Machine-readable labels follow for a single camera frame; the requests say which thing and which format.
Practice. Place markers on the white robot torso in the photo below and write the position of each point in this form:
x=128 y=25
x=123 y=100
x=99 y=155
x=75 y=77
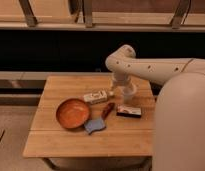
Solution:
x=179 y=125

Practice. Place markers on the wooden table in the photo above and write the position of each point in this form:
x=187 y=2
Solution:
x=122 y=137

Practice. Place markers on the middle metal chair leg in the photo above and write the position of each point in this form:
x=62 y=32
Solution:
x=87 y=13

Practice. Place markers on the right metal chair leg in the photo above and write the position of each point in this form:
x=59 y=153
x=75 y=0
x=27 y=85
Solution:
x=180 y=14

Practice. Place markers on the white tube with label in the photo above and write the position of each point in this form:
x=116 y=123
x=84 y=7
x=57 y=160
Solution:
x=98 y=97

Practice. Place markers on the small black and white box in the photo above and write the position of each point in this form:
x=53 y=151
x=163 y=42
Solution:
x=127 y=111

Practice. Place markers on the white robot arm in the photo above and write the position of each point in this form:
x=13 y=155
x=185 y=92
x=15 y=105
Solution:
x=123 y=64

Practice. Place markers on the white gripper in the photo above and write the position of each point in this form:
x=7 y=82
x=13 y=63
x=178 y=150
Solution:
x=121 y=80

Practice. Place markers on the left metal chair leg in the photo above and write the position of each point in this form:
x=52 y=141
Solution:
x=30 y=18

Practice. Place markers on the metal chair leg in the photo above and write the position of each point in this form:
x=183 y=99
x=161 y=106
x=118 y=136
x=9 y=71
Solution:
x=30 y=18
x=87 y=13
x=180 y=14

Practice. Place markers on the orange ceramic bowl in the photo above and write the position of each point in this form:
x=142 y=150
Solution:
x=72 y=113

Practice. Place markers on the translucent ceramic cup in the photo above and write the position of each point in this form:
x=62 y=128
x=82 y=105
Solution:
x=128 y=94

